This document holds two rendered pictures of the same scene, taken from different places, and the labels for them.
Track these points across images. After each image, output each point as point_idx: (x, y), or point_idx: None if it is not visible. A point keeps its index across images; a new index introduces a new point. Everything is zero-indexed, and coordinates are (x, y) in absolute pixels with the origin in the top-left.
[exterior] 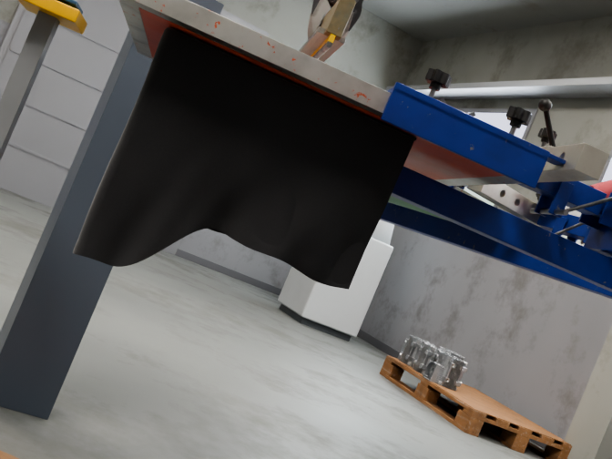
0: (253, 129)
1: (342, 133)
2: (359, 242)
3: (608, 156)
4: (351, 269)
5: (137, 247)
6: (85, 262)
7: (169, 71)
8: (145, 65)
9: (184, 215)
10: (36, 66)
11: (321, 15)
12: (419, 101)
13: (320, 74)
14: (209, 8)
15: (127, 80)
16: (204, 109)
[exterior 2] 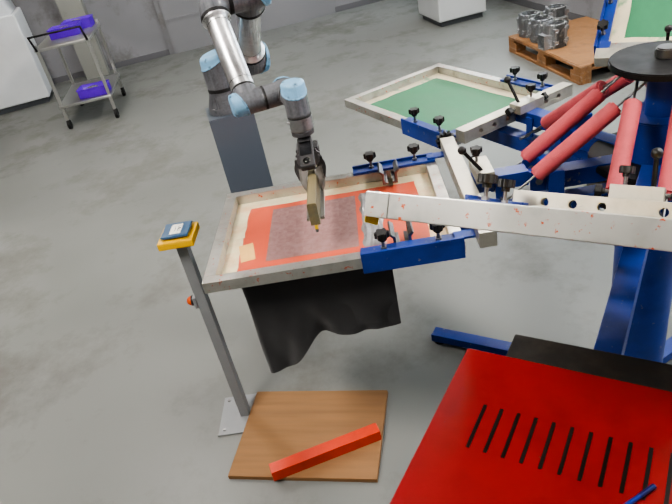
0: (308, 293)
1: (351, 271)
2: (393, 303)
3: (496, 232)
4: (397, 314)
5: (294, 356)
6: None
7: (253, 293)
8: (237, 172)
9: (304, 337)
10: (193, 265)
11: (305, 179)
12: (377, 256)
13: (320, 270)
14: (246, 118)
15: (235, 185)
16: (280, 298)
